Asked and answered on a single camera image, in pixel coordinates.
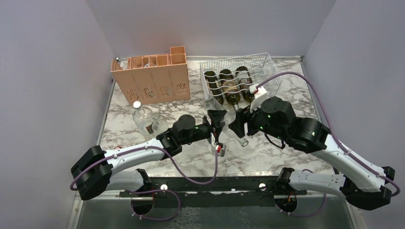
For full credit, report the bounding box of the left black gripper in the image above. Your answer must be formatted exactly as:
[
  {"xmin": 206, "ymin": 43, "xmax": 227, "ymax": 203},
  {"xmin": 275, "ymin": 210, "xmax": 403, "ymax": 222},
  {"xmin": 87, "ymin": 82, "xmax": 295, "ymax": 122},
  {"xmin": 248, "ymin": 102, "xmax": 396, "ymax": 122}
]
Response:
[{"xmin": 181, "ymin": 110, "xmax": 227, "ymax": 146}]

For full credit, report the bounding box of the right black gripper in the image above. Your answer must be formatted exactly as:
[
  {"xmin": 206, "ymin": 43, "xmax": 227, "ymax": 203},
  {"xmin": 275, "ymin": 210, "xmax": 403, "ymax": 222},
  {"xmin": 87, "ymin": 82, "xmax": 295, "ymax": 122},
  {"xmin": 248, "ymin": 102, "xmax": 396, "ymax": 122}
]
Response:
[{"xmin": 229, "ymin": 97, "xmax": 287, "ymax": 141}]

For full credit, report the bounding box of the green wine bottle silver neck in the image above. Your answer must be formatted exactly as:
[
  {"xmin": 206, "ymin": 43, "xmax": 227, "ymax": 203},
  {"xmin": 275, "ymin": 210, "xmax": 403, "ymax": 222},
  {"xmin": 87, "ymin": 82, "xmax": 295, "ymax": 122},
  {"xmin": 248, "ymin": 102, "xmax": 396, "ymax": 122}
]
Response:
[{"xmin": 219, "ymin": 69, "xmax": 240, "ymax": 111}]

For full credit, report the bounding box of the green Primitivo wine bottle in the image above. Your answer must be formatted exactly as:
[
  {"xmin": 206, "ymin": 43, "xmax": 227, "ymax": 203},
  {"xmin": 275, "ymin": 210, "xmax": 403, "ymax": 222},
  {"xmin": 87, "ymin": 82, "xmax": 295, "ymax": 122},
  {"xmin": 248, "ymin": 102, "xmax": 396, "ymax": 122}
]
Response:
[{"xmin": 235, "ymin": 66, "xmax": 254, "ymax": 103}]

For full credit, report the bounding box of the small clear glass bottle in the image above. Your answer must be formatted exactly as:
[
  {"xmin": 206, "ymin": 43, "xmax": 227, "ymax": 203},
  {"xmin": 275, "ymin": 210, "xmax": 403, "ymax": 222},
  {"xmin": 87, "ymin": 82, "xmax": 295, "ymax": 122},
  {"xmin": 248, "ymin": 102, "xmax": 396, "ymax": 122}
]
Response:
[{"xmin": 152, "ymin": 113, "xmax": 169, "ymax": 134}]

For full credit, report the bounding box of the clear bottle silver cap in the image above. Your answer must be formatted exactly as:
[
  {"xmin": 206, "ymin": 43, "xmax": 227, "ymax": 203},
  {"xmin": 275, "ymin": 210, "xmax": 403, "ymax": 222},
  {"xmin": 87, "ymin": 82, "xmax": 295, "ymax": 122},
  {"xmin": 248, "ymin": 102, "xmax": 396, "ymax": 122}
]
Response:
[{"xmin": 133, "ymin": 101, "xmax": 160, "ymax": 136}]

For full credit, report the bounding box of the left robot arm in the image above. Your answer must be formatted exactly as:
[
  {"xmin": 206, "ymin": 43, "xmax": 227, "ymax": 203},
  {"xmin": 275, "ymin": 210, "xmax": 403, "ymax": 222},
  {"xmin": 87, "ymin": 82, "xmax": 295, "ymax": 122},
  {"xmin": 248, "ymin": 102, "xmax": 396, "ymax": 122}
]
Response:
[{"xmin": 69, "ymin": 110, "xmax": 227, "ymax": 200}]

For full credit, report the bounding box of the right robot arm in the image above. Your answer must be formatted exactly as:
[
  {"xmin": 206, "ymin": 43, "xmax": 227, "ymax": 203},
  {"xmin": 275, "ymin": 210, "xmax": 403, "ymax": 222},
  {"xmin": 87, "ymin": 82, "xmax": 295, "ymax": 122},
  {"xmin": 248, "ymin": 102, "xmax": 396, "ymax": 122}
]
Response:
[{"xmin": 229, "ymin": 96, "xmax": 395, "ymax": 210}]

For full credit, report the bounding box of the peach plastic crate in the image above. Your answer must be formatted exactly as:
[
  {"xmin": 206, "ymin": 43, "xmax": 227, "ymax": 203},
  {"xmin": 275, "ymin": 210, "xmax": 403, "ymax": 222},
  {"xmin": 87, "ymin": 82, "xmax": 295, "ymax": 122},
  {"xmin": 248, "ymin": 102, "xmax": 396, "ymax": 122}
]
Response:
[{"xmin": 111, "ymin": 46, "xmax": 191, "ymax": 105}]

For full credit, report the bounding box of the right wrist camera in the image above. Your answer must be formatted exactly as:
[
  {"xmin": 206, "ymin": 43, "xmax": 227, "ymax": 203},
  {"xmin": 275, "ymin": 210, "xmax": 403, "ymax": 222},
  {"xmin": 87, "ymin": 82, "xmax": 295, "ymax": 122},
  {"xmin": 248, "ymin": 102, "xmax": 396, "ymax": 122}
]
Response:
[{"xmin": 249, "ymin": 84, "xmax": 270, "ymax": 113}]

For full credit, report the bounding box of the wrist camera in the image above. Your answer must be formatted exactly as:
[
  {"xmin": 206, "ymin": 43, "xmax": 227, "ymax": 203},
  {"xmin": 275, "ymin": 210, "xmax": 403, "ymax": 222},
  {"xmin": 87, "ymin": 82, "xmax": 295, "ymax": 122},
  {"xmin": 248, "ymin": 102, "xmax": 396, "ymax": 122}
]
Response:
[
  {"xmin": 210, "ymin": 133, "xmax": 226, "ymax": 157},
  {"xmin": 249, "ymin": 84, "xmax": 270, "ymax": 113}
]

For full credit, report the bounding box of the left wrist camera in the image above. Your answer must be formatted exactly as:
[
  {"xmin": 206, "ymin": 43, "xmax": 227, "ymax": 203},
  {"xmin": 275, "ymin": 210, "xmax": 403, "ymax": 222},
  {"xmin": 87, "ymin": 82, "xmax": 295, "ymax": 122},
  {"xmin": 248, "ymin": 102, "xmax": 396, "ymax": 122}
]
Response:
[{"xmin": 210, "ymin": 133, "xmax": 226, "ymax": 157}]

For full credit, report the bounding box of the white wire wine rack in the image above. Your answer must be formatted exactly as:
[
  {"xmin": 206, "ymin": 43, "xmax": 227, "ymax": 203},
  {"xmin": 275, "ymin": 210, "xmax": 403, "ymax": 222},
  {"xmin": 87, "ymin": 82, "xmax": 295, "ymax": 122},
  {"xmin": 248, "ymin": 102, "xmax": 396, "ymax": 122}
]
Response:
[{"xmin": 200, "ymin": 53, "xmax": 278, "ymax": 105}]

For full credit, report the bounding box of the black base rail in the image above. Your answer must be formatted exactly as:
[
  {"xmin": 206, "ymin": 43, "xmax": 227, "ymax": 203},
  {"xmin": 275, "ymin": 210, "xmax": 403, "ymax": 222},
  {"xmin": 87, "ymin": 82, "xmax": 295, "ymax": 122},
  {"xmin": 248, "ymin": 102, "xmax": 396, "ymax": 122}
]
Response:
[{"xmin": 87, "ymin": 175, "xmax": 345, "ymax": 209}]

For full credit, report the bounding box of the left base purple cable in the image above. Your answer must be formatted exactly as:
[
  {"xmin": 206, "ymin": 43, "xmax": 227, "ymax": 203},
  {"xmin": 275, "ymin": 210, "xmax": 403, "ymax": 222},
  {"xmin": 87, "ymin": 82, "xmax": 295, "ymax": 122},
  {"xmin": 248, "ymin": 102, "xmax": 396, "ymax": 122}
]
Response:
[{"xmin": 130, "ymin": 188, "xmax": 181, "ymax": 222}]

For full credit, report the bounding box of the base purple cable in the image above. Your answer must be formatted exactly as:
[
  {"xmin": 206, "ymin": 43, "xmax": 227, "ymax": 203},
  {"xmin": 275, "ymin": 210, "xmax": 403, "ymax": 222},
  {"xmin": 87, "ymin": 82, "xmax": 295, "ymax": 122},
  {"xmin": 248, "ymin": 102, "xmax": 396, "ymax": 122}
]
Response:
[
  {"xmin": 130, "ymin": 188, "xmax": 181, "ymax": 222},
  {"xmin": 274, "ymin": 169, "xmax": 327, "ymax": 219}
]

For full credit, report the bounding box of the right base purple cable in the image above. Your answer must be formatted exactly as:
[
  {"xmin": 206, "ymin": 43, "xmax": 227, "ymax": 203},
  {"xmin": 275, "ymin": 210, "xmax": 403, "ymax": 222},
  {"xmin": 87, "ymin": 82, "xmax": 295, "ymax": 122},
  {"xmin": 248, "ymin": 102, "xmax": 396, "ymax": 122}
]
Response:
[{"xmin": 274, "ymin": 169, "xmax": 327, "ymax": 219}]

